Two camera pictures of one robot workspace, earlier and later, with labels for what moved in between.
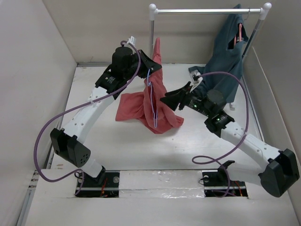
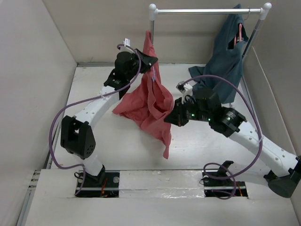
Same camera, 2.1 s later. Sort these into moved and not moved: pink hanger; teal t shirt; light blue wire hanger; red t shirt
Moved: light blue wire hanger; red t shirt
Not moved: pink hanger; teal t shirt
